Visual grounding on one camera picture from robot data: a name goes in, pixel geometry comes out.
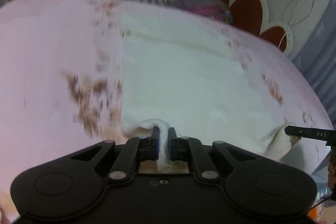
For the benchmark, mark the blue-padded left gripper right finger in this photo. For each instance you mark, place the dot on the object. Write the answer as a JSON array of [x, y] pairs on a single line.
[[177, 147]]

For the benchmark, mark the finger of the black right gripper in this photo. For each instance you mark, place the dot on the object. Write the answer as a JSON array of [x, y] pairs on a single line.
[[310, 133]]

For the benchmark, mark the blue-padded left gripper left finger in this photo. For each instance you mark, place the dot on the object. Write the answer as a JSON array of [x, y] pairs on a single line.
[[149, 146]]

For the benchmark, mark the white small cloth garment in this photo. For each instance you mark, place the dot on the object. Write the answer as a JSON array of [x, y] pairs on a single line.
[[178, 74]]

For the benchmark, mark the stack of folded clothes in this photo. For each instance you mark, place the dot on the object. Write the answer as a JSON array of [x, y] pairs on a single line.
[[213, 9]]

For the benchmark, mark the pink floral bed sheet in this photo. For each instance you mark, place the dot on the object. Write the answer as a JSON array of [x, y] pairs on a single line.
[[61, 83]]

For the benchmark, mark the red heart-shaped headboard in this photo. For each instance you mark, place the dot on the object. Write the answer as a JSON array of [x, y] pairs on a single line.
[[253, 16]]

